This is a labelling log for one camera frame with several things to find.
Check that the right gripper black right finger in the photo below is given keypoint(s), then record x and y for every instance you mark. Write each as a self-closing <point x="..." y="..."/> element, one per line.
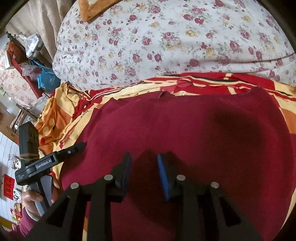
<point x="202" y="212"/>

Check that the red orange cream bedsheet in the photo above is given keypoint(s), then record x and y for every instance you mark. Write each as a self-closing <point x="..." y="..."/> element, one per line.
<point x="69" y="110"/>

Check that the person left hand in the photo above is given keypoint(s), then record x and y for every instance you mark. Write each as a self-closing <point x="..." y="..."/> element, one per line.
<point x="30" y="197"/>

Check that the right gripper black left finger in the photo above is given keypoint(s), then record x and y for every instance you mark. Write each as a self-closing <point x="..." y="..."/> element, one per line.
<point x="64" y="220"/>

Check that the blue plastic bag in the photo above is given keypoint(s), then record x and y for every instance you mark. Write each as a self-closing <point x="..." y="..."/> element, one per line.
<point x="47" y="80"/>

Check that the red wooden chair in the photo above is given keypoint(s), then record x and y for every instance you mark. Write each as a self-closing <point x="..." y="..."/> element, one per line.
<point x="17" y="56"/>

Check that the dark red garment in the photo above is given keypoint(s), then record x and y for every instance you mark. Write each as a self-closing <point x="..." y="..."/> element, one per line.
<point x="244" y="142"/>

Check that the beige curtain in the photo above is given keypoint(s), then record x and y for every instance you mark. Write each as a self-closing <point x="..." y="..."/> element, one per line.
<point x="43" y="18"/>

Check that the floral covered furniture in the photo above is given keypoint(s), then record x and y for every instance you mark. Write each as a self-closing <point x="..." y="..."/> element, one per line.
<point x="16" y="86"/>

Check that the clear plastic bag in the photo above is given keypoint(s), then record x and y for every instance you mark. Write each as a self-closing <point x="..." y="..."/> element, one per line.
<point x="33" y="45"/>

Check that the white floral quilt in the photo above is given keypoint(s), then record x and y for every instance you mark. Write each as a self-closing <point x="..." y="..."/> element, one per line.
<point x="136" y="40"/>

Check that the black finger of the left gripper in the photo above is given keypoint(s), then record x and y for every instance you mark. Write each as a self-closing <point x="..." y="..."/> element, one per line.
<point x="69" y="152"/>

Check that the left maroon sleeve forearm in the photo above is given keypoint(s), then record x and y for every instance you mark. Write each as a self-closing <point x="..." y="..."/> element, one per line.
<point x="28" y="221"/>

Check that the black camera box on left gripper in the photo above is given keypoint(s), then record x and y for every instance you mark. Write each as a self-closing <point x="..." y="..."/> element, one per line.
<point x="28" y="144"/>

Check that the brown checkered plush cushion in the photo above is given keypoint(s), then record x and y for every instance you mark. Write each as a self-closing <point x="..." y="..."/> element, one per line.
<point x="91" y="9"/>

